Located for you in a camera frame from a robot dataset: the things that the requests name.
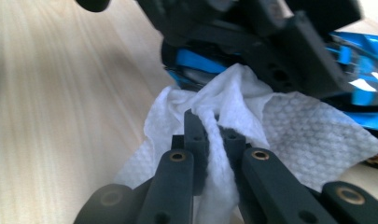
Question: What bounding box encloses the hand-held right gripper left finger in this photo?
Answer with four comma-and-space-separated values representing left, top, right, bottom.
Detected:
171, 108, 210, 197

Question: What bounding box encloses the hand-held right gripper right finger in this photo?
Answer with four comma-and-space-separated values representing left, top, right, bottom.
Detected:
218, 125, 253, 188

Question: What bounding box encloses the blue toy car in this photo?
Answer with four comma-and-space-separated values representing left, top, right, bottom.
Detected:
161, 30, 378, 171

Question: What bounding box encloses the white wet wipe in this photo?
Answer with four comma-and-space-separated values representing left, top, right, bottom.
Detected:
113, 63, 378, 224

